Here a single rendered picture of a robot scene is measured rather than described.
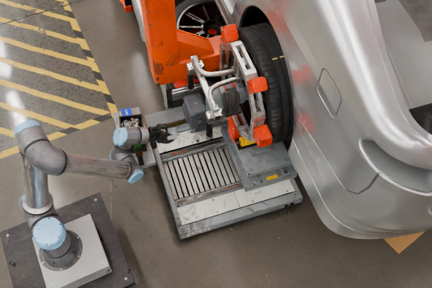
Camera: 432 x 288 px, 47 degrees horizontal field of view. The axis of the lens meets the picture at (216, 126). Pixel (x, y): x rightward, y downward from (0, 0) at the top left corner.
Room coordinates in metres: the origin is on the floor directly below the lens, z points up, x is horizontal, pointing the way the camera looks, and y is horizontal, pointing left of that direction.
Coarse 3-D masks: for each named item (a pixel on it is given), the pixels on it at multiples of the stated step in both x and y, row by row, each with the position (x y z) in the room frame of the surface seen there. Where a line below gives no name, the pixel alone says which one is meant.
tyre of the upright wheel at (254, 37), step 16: (240, 32) 1.90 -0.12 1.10; (256, 32) 1.85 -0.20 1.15; (272, 32) 1.84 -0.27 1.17; (256, 48) 1.72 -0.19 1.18; (272, 48) 1.72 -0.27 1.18; (272, 64) 1.64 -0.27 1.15; (272, 80) 1.56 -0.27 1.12; (288, 80) 1.57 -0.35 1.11; (272, 96) 1.50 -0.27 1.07; (288, 96) 1.52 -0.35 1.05; (272, 112) 1.46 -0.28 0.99; (288, 112) 1.47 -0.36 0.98; (272, 128) 1.43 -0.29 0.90; (288, 128) 1.45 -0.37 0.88
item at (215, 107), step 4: (236, 76) 1.67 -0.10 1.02; (224, 80) 1.64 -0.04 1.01; (228, 80) 1.64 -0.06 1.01; (232, 80) 1.65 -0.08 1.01; (236, 80) 1.65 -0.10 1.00; (216, 84) 1.61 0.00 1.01; (220, 84) 1.62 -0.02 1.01; (224, 84) 1.63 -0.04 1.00; (212, 88) 1.59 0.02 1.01; (216, 88) 1.60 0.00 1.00; (208, 92) 1.57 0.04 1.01; (212, 92) 1.57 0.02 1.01; (208, 96) 1.54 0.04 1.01; (212, 96) 1.54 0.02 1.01; (212, 100) 1.51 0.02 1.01; (212, 104) 1.49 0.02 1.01; (216, 104) 1.49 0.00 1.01; (212, 108) 1.48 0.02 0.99; (216, 108) 1.47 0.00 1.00
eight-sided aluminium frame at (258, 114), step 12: (228, 48) 1.82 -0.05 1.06; (240, 48) 1.78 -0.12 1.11; (228, 60) 1.93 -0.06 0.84; (240, 60) 1.69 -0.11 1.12; (252, 72) 1.61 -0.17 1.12; (252, 96) 1.52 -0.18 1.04; (252, 108) 1.48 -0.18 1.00; (240, 120) 1.69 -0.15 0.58; (252, 120) 1.47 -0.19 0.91; (264, 120) 1.46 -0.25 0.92; (240, 132) 1.58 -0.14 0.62; (252, 132) 1.45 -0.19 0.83
